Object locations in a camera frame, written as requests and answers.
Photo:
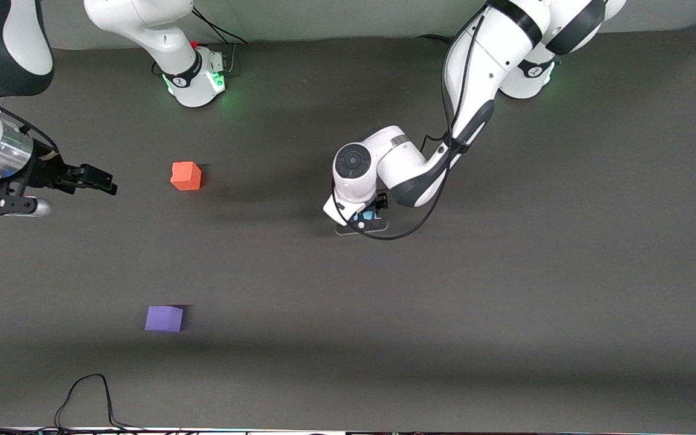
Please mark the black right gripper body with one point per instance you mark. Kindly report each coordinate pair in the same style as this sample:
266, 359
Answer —
46, 171

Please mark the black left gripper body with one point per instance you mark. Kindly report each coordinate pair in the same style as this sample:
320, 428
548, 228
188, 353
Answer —
380, 200

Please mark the light blue foam block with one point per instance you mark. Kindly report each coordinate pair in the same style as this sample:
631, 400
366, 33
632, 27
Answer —
367, 214

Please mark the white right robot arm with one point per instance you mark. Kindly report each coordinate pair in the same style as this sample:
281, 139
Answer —
161, 36

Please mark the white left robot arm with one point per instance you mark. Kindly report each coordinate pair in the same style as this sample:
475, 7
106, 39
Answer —
481, 72

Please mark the orange foam block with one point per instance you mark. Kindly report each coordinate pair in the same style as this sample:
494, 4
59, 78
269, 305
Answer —
186, 176

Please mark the purple foam block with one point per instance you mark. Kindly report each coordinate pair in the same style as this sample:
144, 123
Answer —
164, 319

